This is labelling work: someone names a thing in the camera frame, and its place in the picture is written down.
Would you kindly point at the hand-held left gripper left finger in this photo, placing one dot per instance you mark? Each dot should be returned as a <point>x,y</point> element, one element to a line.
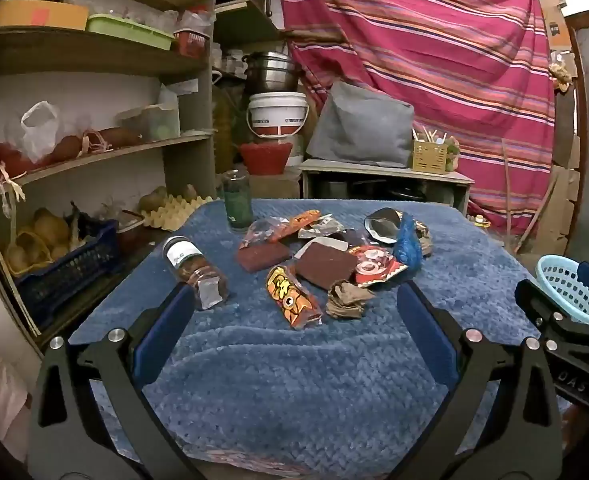
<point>167,330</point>

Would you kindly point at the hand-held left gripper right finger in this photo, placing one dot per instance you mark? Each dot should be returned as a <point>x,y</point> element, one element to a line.
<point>424,330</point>

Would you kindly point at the light blue plastic basket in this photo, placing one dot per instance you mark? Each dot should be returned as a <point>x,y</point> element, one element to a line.
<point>554,272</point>

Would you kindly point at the red white snack wrapper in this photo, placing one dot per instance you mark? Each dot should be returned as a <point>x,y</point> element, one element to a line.
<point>377,265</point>

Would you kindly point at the brown paper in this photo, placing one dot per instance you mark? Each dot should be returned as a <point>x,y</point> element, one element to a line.
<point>425,240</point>
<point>347,300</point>

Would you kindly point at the blue plastic bag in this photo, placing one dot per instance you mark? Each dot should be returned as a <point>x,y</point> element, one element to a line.
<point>408,247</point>

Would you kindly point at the black silver-lined wrapper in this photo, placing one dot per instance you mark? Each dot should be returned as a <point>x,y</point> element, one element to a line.
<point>384,227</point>

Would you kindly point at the brown packet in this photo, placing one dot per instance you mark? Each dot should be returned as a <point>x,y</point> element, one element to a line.
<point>324,265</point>
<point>262,257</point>

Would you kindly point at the orange yellow snack wrapper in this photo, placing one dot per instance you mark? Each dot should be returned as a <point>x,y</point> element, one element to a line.
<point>292,300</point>

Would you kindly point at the silver foil wrapper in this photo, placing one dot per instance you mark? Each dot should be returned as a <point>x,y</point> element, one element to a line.
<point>324,227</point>

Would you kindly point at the orange clear snack wrapper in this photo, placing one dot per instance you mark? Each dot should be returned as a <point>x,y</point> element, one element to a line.
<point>279,227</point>

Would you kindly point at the spice jar with white label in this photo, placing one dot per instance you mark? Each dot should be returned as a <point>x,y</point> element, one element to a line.
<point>192,270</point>

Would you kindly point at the small red tub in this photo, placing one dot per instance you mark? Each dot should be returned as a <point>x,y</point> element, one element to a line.
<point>130,227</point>

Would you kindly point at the dark blue plastic crate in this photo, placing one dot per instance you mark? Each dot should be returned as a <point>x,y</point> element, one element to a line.
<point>69,270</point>

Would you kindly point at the yellow egg carton tray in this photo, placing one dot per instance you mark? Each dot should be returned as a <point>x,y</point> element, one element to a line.
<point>174,215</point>

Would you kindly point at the green glass jar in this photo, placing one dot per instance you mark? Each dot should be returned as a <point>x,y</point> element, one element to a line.
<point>238,205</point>

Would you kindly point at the yellow net of potatoes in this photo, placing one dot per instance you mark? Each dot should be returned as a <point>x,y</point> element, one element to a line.
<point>49,230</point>

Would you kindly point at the yellow pen holder box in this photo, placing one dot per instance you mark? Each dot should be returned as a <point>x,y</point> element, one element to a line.
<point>429,157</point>

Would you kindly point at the sweet potato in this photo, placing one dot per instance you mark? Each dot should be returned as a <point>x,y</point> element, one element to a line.
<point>122,137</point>
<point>64,150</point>

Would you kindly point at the red plastic bowl basket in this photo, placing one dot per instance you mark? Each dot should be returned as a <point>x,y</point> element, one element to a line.
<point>267,157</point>

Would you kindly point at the small plush toy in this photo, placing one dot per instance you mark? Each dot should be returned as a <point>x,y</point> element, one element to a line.
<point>560,77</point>

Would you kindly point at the clear plastic container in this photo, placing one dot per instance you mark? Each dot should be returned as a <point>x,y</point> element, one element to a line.
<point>149,122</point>

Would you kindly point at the grey cushion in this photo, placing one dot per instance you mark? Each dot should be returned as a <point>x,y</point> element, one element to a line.
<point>359,130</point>

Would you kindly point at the yellow oil bottle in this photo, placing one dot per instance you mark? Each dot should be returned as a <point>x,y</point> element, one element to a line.
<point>224,125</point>

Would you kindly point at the white plastic bag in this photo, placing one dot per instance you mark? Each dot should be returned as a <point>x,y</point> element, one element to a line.
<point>39,135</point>

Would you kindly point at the white and red bucket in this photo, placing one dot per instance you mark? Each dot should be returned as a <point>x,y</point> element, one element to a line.
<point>277,112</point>

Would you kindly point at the cardboard sheet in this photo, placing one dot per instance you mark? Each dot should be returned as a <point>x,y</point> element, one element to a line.
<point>554,15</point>

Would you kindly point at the stacked steel pots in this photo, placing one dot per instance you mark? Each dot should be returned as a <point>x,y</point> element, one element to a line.
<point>269,75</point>

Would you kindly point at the pink striped cloth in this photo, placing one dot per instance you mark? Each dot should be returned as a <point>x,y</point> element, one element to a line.
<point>424,35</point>

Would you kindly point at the small red basket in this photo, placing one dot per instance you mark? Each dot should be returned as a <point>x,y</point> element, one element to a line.
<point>192,44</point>

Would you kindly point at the wooden shelf unit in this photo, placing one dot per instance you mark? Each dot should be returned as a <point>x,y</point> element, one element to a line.
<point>74,55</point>

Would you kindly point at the green plastic tray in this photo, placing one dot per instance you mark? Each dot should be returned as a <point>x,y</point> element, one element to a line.
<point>129,30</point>

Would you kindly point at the orange cardboard box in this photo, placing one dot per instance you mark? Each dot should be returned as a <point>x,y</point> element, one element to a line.
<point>34,15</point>

